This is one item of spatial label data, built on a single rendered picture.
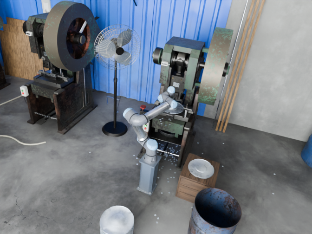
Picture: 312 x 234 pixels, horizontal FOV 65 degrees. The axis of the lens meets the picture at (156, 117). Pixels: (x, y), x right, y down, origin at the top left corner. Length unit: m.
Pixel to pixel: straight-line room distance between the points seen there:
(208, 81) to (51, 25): 1.79
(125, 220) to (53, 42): 2.00
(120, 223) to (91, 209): 0.61
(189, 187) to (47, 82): 2.34
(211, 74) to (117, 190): 1.65
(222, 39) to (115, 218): 1.90
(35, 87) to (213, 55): 2.45
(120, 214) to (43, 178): 1.21
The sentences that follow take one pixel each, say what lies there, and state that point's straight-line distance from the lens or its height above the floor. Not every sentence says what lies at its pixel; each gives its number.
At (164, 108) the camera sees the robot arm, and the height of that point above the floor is 1.09.
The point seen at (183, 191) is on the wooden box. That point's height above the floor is 0.13.
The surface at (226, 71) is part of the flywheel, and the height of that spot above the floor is 1.34.
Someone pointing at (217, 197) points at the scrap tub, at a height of 0.37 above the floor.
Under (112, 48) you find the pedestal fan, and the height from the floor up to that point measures 1.30.
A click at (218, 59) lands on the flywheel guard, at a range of 2.40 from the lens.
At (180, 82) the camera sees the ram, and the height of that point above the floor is 1.10.
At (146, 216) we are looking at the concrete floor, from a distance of 2.76.
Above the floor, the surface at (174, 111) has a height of 0.78.
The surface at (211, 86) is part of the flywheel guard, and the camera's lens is 2.44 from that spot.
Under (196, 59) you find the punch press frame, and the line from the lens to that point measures 2.66.
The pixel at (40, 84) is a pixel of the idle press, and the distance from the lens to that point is 3.75.
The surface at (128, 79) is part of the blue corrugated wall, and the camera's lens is 4.44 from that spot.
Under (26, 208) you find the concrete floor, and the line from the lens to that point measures 2.97.
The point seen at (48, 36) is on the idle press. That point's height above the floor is 1.43.
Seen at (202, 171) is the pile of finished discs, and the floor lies 0.37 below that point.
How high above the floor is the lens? 2.27
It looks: 33 degrees down
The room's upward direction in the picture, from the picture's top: 7 degrees clockwise
